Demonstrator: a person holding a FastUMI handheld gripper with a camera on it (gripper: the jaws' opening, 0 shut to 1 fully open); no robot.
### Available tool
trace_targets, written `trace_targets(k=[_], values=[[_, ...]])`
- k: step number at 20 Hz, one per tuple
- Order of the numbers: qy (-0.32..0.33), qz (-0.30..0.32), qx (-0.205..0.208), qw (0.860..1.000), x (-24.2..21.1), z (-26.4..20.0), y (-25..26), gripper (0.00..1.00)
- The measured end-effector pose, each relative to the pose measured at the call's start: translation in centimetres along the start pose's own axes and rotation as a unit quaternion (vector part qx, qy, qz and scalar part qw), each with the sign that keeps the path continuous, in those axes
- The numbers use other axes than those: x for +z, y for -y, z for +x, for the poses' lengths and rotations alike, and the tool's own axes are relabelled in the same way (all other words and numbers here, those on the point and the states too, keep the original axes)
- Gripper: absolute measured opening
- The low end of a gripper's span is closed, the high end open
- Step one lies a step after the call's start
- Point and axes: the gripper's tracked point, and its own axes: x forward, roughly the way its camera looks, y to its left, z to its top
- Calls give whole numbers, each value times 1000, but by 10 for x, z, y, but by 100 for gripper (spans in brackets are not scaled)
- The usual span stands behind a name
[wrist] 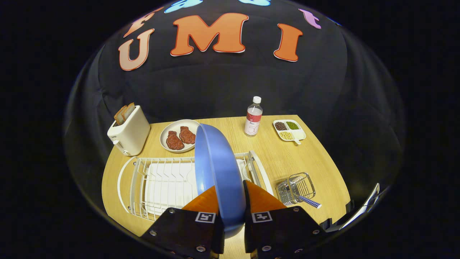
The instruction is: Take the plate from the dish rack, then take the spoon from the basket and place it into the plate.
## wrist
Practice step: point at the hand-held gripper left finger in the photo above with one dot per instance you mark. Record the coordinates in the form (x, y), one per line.
(187, 233)

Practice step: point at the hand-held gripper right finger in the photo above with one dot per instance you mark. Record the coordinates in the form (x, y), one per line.
(280, 233)

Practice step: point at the blue plate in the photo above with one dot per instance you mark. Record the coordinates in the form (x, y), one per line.
(222, 172)

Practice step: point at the white round dish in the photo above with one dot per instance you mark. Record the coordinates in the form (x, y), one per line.
(167, 145)

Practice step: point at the white divided dish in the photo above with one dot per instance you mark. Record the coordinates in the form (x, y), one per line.
(298, 135)

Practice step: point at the red meat piece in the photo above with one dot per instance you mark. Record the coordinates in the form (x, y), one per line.
(175, 141)
(187, 135)

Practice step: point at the yellow beans pile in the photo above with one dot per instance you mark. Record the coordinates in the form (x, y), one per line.
(286, 135)

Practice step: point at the dark red beans pile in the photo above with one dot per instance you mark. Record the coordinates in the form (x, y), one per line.
(280, 126)

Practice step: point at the green beans pile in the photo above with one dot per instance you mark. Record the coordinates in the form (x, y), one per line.
(292, 125)

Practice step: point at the white toaster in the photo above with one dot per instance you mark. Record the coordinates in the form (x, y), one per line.
(131, 135)

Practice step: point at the clear red label bottle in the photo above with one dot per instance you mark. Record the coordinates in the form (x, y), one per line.
(253, 120)

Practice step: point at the toast bread slice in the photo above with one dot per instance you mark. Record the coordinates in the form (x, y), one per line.
(120, 116)
(129, 110)

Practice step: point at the black backdrop cloth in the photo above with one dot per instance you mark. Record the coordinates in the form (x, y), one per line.
(222, 86)

